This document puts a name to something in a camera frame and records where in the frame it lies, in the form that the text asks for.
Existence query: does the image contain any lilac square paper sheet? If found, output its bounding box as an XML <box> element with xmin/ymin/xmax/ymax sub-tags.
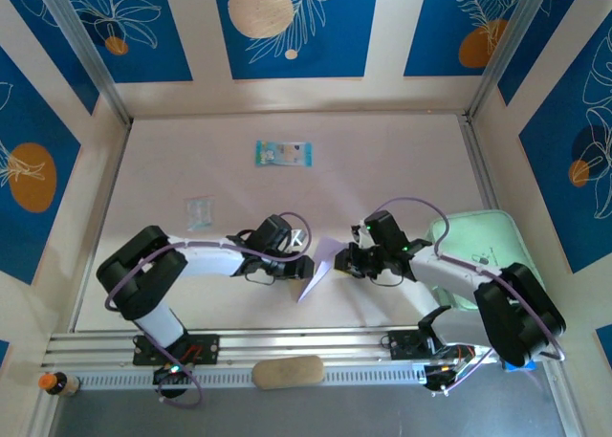
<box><xmin>295</xmin><ymin>235</ymin><xmax>353</xmax><ymax>304</ymax></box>

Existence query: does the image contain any clear plastic wrapper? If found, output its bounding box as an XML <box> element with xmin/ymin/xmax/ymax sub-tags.
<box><xmin>185</xmin><ymin>196</ymin><xmax>215</xmax><ymax>231</ymax></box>

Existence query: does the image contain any beige oval wooden block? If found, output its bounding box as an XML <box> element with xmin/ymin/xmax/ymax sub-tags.
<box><xmin>251</xmin><ymin>355</ymin><xmax>325</xmax><ymax>390</ymax></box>

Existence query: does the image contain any blue snack packet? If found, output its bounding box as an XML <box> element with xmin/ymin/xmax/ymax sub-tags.
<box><xmin>254</xmin><ymin>140</ymin><xmax>315</xmax><ymax>169</ymax></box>

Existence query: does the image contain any small orange-capped bottle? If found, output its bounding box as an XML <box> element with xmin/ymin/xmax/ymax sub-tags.
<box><xmin>37</xmin><ymin>372</ymin><xmax>80</xmax><ymax>399</ymax></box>

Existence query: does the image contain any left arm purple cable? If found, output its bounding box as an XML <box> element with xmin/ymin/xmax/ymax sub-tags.
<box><xmin>104</xmin><ymin>210</ymin><xmax>313</xmax><ymax>409</ymax></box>

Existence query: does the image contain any aluminium mounting rail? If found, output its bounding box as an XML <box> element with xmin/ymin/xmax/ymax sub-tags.
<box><xmin>41</xmin><ymin>324</ymin><xmax>570</xmax><ymax>369</ymax></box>

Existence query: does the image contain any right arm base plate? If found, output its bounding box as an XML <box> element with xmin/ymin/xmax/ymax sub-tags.
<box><xmin>387</xmin><ymin>329</ymin><xmax>475</xmax><ymax>361</ymax></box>

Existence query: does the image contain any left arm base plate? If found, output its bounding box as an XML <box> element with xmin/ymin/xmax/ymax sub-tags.
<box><xmin>132</xmin><ymin>332</ymin><xmax>221</xmax><ymax>367</ymax></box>

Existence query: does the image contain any aluminium side rail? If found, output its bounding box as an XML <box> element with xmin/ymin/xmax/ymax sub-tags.
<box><xmin>459</xmin><ymin>113</ymin><xmax>501</xmax><ymax>213</ymax></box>
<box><xmin>68</xmin><ymin>120</ymin><xmax>133</xmax><ymax>334</ymax></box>

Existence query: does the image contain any slotted grey cable duct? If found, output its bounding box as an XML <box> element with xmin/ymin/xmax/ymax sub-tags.
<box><xmin>76</xmin><ymin>363</ymin><xmax>429</xmax><ymax>391</ymax></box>

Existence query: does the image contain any aluminium frame post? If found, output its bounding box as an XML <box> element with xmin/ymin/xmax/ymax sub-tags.
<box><xmin>466</xmin><ymin>0</ymin><xmax>558</xmax><ymax>122</ymax></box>
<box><xmin>33</xmin><ymin>0</ymin><xmax>134</xmax><ymax>126</ymax></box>

